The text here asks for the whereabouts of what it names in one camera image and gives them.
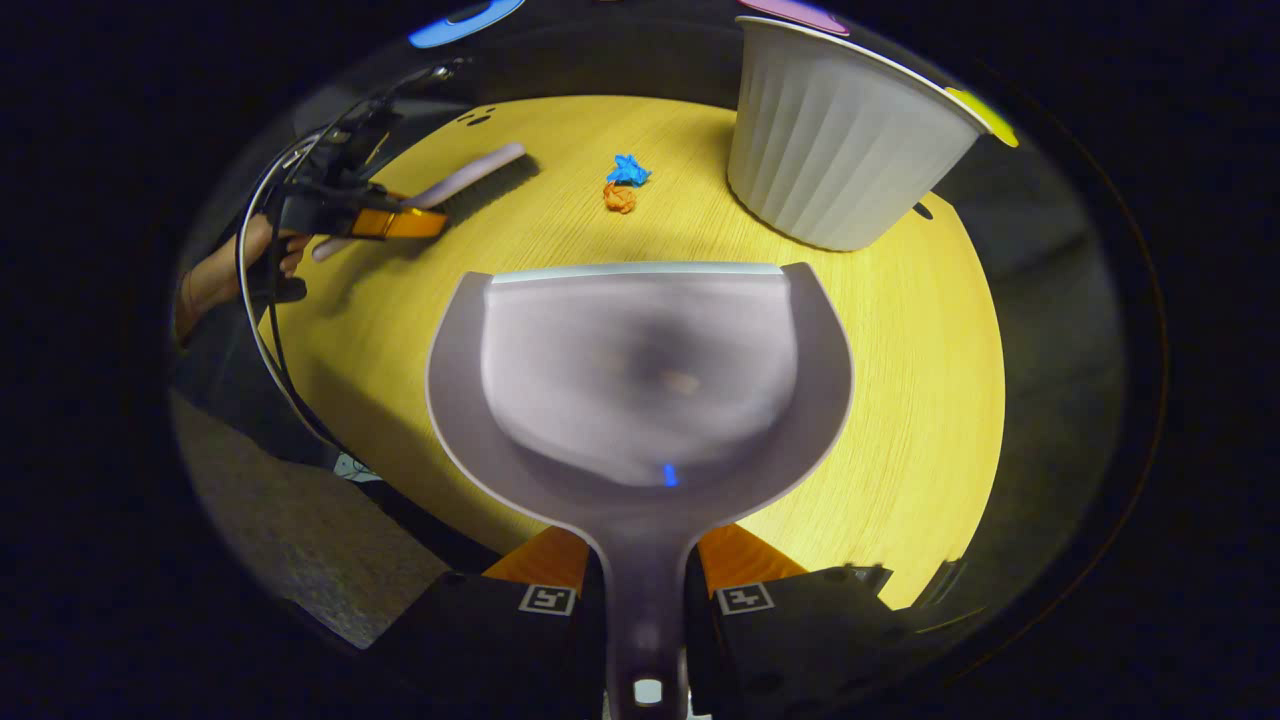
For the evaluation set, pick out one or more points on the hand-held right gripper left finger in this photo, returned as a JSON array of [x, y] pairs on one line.
[[500, 650]]

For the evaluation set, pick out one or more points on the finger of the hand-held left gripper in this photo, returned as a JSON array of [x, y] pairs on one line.
[[410, 222]]

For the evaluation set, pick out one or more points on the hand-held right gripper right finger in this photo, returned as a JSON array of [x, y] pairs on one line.
[[790, 640]]

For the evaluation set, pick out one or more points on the small pale lilac broom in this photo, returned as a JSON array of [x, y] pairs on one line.
[[470, 175]]

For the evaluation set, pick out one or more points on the orange paper trash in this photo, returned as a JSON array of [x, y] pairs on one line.
[[619, 197]]

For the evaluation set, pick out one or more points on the blue paper trash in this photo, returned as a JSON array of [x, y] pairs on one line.
[[628, 170]]

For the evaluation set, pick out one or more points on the pale lilac dustpan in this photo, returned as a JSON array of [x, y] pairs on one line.
[[640, 380]]

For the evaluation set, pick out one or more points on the white ribbed garbage bin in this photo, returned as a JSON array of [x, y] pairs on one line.
[[840, 150]]

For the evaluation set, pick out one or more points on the dark clothing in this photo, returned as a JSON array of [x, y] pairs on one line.
[[230, 390]]

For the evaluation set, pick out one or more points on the white shoe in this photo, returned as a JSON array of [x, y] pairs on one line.
[[357, 467]]

